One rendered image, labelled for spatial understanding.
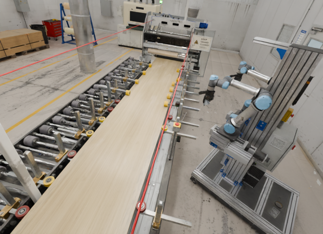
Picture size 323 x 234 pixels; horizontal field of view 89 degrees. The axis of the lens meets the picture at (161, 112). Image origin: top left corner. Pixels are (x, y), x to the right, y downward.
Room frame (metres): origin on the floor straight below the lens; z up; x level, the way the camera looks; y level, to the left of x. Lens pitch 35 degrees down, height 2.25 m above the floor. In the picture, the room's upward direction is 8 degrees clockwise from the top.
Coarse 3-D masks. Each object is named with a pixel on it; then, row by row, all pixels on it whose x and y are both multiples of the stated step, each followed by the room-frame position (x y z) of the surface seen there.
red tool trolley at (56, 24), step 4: (44, 20) 8.09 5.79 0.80; (48, 20) 8.21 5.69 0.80; (52, 20) 8.35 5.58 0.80; (60, 20) 8.61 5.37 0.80; (44, 24) 7.94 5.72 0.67; (48, 24) 7.93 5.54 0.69; (52, 24) 7.95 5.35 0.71; (56, 24) 8.22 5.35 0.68; (60, 24) 8.50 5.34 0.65; (48, 28) 7.93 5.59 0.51; (52, 28) 7.93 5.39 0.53; (56, 28) 8.16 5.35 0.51; (60, 28) 8.43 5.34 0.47; (48, 32) 7.94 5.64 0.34; (52, 32) 7.93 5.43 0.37; (56, 32) 8.08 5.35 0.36; (60, 32) 8.37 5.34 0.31; (48, 36) 7.94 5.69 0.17; (52, 36) 7.93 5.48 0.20; (56, 36) 8.02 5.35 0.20; (56, 40) 7.98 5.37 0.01
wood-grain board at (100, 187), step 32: (160, 64) 3.97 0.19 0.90; (128, 96) 2.28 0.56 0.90; (160, 96) 2.42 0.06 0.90; (128, 128) 1.52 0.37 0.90; (160, 128) 1.60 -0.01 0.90; (96, 160) 1.00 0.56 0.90; (128, 160) 1.05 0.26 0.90; (64, 192) 0.66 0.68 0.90; (96, 192) 0.70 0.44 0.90; (128, 192) 0.73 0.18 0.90; (32, 224) 0.43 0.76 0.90; (64, 224) 0.45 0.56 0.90; (96, 224) 0.48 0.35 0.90; (128, 224) 0.50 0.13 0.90
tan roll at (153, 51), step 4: (148, 48) 4.53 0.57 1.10; (148, 52) 4.52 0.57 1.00; (152, 52) 4.48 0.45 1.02; (156, 52) 4.46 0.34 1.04; (160, 52) 4.45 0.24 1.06; (164, 52) 4.44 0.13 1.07; (168, 52) 4.44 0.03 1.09; (172, 52) 4.44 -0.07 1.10; (176, 52) 4.46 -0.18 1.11; (172, 56) 4.42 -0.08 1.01; (176, 56) 4.40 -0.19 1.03; (180, 56) 4.43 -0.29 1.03; (184, 56) 4.41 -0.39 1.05
